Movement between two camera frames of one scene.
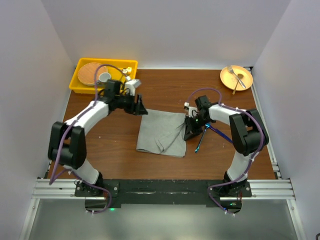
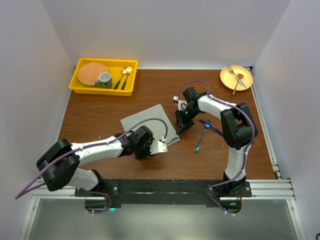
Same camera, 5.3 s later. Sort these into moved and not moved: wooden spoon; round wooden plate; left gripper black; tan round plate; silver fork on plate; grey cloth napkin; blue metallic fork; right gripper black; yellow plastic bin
Moved: right gripper black; grey cloth napkin; left gripper black
Not moved: round wooden plate; tan round plate; yellow plastic bin; wooden spoon; blue metallic fork; silver fork on plate
